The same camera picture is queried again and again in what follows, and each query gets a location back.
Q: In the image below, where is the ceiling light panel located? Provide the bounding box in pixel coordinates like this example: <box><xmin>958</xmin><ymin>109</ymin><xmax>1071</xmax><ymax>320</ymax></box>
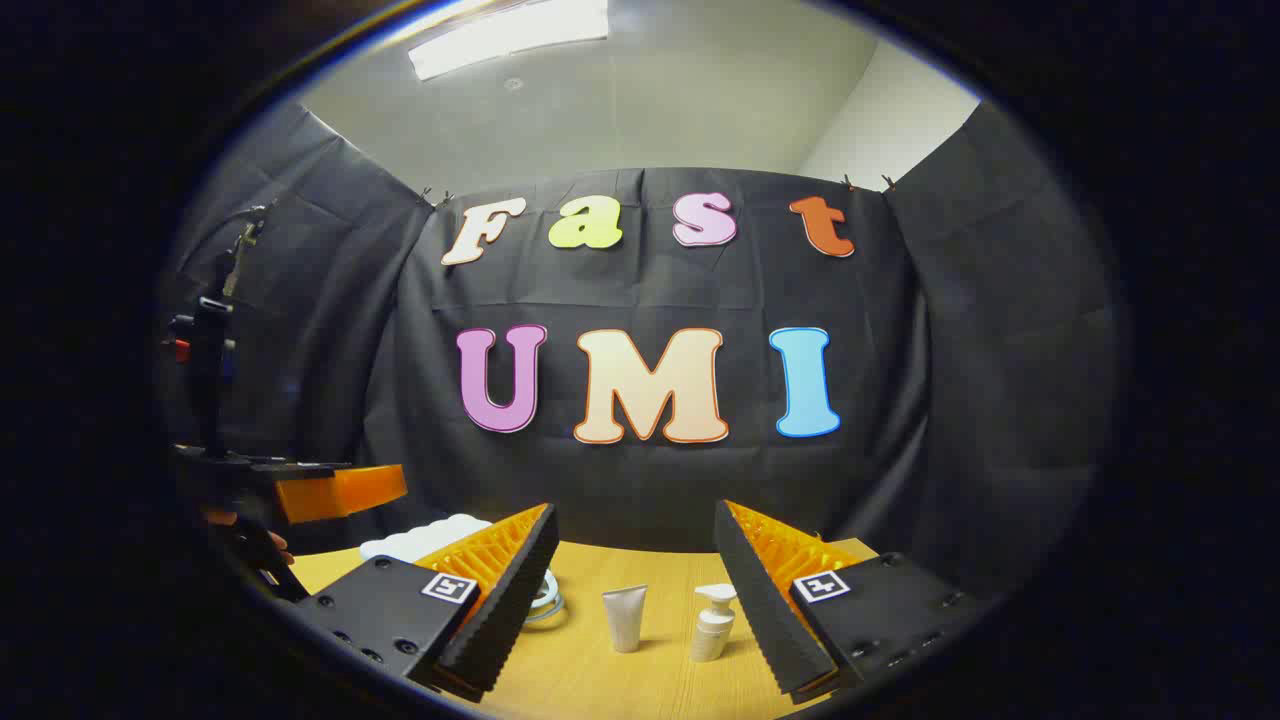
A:
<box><xmin>407</xmin><ymin>0</ymin><xmax>610</xmax><ymax>82</ymax></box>

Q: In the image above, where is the white suitcase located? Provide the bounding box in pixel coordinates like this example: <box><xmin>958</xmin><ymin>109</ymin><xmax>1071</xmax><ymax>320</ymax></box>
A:
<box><xmin>359</xmin><ymin>514</ymin><xmax>567</xmax><ymax>627</ymax></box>

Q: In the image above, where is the white squeeze tube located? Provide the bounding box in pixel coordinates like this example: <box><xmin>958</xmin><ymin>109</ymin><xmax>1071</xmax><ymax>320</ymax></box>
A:
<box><xmin>602</xmin><ymin>585</ymin><xmax>649</xmax><ymax>654</ymax></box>

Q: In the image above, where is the white pump bottle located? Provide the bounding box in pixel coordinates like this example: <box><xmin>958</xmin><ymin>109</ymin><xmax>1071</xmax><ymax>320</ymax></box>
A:
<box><xmin>689</xmin><ymin>583</ymin><xmax>739</xmax><ymax>663</ymax></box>

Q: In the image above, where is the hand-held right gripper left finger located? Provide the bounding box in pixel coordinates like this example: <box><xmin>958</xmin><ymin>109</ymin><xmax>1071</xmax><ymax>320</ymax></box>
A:
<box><xmin>290</xmin><ymin>503</ymin><xmax>561</xmax><ymax>703</ymax></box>

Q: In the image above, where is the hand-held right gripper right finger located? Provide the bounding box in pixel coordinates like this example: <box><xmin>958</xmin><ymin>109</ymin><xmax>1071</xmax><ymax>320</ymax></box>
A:
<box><xmin>714</xmin><ymin>500</ymin><xmax>1001</xmax><ymax>701</ymax></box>

